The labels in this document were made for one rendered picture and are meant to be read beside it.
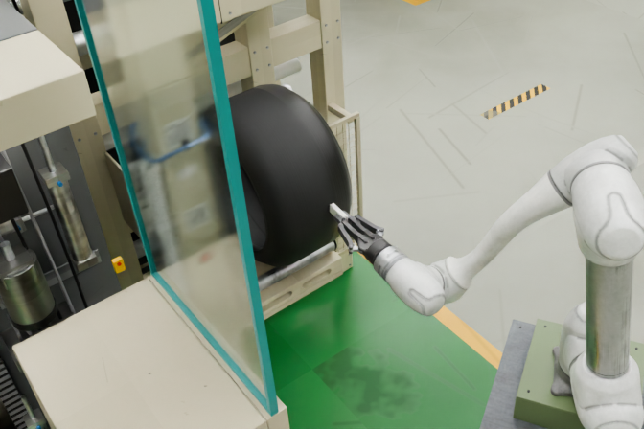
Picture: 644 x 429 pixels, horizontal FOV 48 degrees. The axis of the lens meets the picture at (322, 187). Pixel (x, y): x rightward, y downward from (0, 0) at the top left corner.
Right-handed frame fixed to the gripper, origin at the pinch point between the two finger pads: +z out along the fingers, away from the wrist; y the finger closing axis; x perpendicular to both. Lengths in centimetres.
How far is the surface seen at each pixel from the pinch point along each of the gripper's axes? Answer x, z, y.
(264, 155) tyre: -17.1, 17.5, 13.6
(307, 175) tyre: -11.0, 9.1, 4.9
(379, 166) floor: 137, 118, -132
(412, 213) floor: 131, 73, -116
